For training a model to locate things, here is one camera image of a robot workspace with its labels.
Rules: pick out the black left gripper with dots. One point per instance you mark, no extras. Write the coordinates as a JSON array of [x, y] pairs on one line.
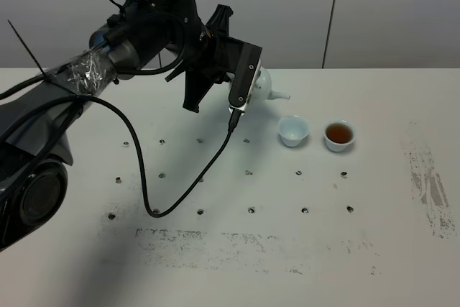
[[202, 70]]

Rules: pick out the blue porcelain teapot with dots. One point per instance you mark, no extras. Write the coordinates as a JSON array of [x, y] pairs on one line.
[[261, 88]]

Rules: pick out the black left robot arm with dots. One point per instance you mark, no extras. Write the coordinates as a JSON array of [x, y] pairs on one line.
[[36, 113]]

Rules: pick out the left blue porcelain teacup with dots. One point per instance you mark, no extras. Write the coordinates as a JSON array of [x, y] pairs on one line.
[[292, 130]]

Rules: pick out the blue porcelain teacup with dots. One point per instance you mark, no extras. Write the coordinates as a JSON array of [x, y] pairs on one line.
[[292, 130], [339, 135]]

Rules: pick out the right blue porcelain teacup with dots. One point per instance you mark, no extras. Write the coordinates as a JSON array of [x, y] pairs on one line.
[[339, 135]]

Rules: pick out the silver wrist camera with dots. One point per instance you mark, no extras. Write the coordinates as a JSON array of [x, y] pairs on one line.
[[243, 60]]

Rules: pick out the black cable tie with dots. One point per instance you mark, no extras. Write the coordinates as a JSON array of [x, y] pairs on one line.
[[29, 52]]

